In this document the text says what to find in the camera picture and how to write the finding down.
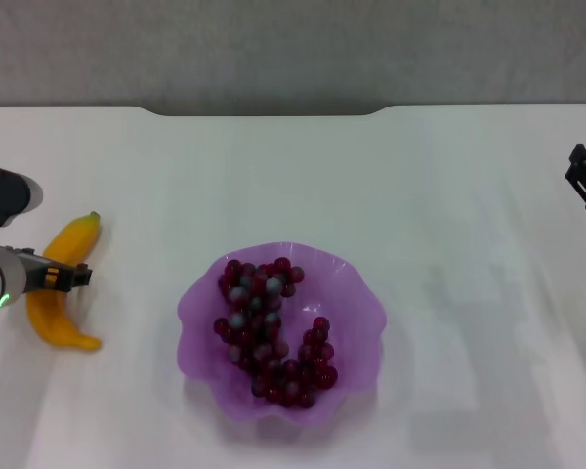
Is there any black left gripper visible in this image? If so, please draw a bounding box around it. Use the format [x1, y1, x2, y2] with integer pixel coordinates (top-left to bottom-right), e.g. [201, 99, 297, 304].
[14, 248, 94, 295]

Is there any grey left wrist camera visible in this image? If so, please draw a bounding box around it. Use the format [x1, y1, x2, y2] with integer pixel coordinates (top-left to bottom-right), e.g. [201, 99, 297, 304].
[0, 163, 44, 230]

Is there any purple wavy plastic bowl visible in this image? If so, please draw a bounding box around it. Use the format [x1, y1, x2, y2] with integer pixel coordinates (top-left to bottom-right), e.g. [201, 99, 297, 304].
[177, 240, 388, 427]

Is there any yellow plastic banana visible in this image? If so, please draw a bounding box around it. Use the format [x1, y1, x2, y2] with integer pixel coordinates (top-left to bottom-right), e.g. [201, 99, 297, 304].
[25, 210, 104, 352]

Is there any red grape bunch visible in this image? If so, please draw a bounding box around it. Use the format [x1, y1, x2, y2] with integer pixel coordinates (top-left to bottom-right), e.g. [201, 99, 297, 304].
[213, 257, 339, 409]

